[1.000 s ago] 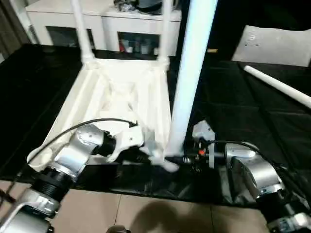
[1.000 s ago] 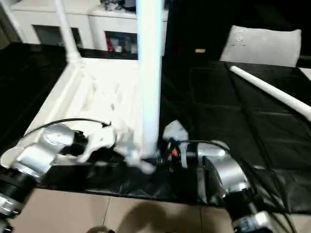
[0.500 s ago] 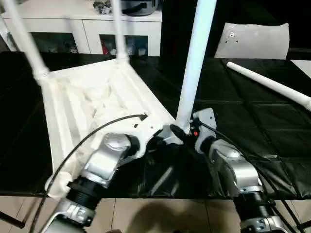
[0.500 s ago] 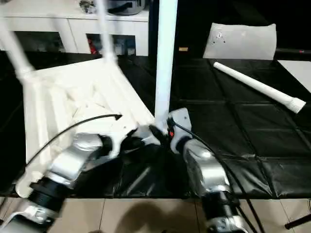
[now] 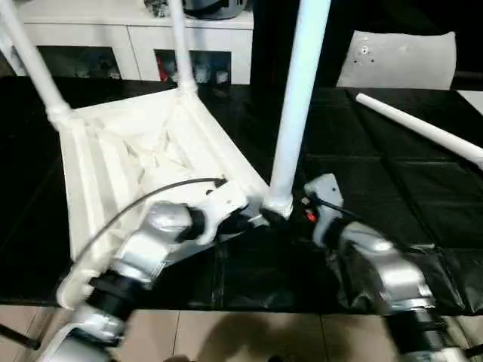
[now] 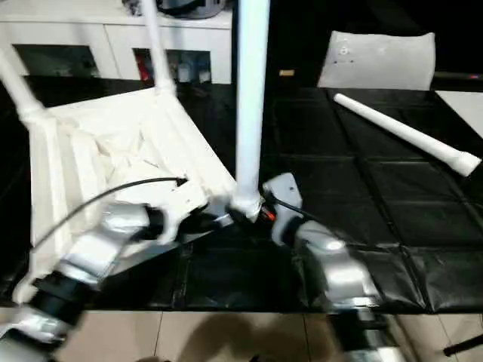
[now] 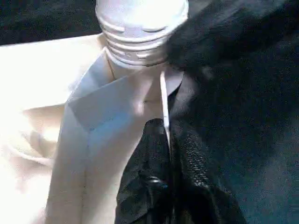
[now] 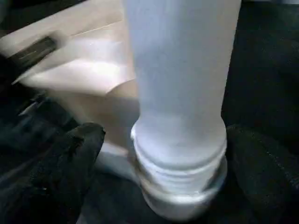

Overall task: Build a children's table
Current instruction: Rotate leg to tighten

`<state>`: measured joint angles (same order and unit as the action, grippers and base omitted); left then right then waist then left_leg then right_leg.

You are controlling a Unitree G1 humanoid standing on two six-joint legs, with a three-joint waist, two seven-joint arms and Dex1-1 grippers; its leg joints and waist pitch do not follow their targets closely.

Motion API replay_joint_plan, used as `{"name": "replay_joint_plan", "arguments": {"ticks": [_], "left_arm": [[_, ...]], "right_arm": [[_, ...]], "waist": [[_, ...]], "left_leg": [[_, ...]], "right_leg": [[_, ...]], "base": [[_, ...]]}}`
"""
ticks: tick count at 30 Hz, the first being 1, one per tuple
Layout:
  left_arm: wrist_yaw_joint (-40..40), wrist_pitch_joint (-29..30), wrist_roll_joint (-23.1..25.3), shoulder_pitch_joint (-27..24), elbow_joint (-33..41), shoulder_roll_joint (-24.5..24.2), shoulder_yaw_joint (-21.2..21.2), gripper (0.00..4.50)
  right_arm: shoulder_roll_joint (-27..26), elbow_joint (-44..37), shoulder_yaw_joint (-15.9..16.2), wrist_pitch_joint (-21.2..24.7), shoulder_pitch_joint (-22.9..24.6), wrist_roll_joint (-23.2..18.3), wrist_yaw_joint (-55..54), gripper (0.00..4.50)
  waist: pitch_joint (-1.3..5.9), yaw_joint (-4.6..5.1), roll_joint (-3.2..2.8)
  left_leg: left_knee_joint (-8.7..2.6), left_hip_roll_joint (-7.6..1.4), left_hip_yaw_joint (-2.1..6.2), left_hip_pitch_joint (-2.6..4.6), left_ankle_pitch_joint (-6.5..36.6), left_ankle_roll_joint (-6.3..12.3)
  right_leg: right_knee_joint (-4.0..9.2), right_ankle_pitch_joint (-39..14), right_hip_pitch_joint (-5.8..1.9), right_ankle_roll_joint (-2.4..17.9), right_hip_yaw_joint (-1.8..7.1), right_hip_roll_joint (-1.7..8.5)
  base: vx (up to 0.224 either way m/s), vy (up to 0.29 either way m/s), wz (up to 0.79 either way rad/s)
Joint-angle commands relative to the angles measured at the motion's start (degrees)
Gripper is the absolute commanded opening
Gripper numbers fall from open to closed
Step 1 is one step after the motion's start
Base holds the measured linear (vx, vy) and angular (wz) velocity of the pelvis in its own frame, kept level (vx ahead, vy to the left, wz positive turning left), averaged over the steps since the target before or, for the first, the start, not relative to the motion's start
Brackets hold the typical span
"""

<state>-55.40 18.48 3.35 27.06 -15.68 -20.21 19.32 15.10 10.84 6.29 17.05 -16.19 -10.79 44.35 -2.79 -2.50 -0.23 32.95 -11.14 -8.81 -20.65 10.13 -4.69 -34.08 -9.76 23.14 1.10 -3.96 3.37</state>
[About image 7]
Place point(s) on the white plastic table top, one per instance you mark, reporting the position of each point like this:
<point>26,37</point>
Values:
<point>42,93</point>

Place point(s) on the white plastic table leg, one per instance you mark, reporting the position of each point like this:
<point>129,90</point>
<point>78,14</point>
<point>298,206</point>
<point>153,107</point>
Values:
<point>135,28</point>

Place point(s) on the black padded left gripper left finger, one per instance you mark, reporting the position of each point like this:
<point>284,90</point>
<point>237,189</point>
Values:
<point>145,186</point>

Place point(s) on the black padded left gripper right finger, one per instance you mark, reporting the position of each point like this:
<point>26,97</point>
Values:
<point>201,196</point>

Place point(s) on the black work mat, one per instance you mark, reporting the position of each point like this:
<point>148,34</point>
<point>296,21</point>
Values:
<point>252,140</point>

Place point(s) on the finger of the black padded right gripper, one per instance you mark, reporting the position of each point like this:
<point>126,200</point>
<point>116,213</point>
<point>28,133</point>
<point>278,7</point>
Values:
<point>224,32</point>

